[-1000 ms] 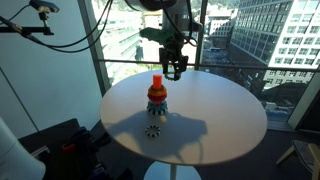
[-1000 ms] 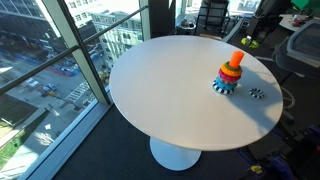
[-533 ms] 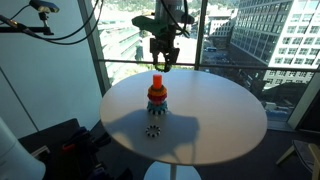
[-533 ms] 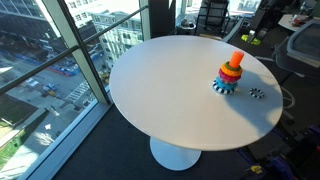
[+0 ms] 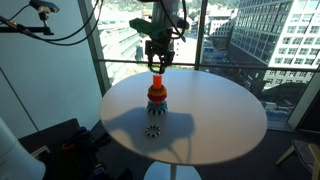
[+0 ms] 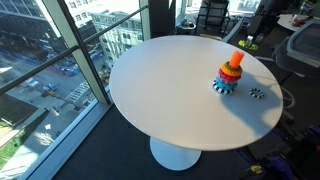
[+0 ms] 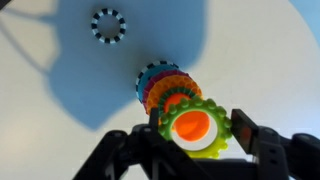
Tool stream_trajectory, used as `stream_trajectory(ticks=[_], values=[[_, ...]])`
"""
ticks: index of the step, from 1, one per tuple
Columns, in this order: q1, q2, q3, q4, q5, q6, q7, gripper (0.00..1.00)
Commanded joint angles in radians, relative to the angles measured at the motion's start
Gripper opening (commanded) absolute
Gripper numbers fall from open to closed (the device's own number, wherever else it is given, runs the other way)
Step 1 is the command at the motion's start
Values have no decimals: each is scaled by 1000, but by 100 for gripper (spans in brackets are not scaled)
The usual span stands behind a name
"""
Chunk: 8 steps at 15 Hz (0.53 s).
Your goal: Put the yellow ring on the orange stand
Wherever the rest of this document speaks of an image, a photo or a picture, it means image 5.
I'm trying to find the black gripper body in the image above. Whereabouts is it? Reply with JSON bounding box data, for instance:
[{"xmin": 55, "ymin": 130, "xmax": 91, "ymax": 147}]
[{"xmin": 145, "ymin": 34, "xmax": 176, "ymax": 58}]

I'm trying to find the orange stand peg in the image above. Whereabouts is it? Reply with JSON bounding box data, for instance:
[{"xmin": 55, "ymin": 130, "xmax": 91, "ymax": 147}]
[{"xmin": 152, "ymin": 74, "xmax": 164, "ymax": 89}]

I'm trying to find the grey window mullion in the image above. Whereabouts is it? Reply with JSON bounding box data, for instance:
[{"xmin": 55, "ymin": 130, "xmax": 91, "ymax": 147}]
[
  {"xmin": 76, "ymin": 0, "xmax": 112, "ymax": 97},
  {"xmin": 194, "ymin": 0, "xmax": 210, "ymax": 71}
]

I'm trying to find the black boom rod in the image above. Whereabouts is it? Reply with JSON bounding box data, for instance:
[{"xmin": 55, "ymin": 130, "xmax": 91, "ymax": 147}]
[{"xmin": 0, "ymin": 15, "xmax": 55, "ymax": 36}]

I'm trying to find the grey chair with wooden legs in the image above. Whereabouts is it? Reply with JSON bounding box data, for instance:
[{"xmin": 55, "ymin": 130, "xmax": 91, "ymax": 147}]
[{"xmin": 275, "ymin": 139, "xmax": 320, "ymax": 180}]

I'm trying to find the white rounded housing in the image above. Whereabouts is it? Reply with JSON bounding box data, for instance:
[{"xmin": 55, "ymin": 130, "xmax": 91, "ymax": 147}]
[{"xmin": 0, "ymin": 116, "xmax": 47, "ymax": 180}]

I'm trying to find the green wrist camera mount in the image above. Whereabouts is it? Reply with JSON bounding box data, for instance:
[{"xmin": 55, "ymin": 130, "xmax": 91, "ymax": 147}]
[{"xmin": 129, "ymin": 17, "xmax": 175, "ymax": 41}]

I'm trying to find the dark green toy ring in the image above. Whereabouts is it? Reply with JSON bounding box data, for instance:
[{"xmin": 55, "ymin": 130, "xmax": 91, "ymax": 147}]
[{"xmin": 150, "ymin": 84, "xmax": 166, "ymax": 92}]

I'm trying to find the orange toy ring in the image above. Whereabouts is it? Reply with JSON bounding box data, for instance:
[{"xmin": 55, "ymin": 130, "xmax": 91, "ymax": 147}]
[{"xmin": 147, "ymin": 87, "xmax": 168, "ymax": 98}]

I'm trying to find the red toy ring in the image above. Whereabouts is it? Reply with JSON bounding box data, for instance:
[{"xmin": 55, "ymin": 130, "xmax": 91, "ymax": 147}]
[{"xmin": 147, "ymin": 93, "xmax": 168, "ymax": 106}]

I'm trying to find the blue toy ring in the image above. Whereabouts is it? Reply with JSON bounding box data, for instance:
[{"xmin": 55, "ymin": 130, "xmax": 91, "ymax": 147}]
[{"xmin": 146, "ymin": 100, "xmax": 169, "ymax": 113}]

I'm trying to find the dark window rail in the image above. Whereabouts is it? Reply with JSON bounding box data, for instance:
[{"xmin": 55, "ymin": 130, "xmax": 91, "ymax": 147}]
[{"xmin": 99, "ymin": 58, "xmax": 320, "ymax": 73}]

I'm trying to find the small black white striped ring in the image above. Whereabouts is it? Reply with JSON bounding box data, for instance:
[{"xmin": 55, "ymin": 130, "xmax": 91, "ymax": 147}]
[{"xmin": 145, "ymin": 125, "xmax": 162, "ymax": 138}]

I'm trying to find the black looping cable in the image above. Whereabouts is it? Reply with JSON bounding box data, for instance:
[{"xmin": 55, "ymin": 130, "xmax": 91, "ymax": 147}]
[{"xmin": 0, "ymin": 0, "xmax": 102, "ymax": 47}]

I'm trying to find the white table pedestal base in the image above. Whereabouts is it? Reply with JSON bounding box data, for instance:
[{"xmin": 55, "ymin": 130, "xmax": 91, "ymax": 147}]
[{"xmin": 143, "ymin": 161, "xmax": 203, "ymax": 180}]

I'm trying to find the black clamp with orange handle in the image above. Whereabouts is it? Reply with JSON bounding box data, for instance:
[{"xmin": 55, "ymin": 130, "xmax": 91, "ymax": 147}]
[{"xmin": 60, "ymin": 126, "xmax": 113, "ymax": 180}]

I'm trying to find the grey camera on mount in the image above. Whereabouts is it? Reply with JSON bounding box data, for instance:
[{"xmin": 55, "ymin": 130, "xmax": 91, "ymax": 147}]
[{"xmin": 29, "ymin": 0, "xmax": 61, "ymax": 29}]

